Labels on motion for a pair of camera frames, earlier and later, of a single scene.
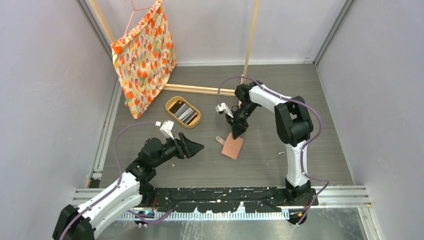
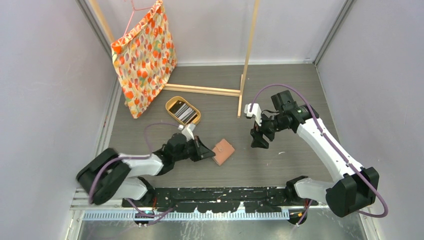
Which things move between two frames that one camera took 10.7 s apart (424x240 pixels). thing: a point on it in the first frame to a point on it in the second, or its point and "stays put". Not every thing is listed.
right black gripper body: [239, 119] to [269, 126]
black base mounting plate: [226, 199] stays put
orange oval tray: [182, 112] stays put
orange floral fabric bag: [145, 60] stays put
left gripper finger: [190, 149] to [204, 152]
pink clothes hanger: [134, 9] stays put
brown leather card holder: [232, 147] to [223, 150]
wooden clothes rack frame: [198, 89] stays put
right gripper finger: [237, 131] to [258, 141]
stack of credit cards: [184, 113] stays put
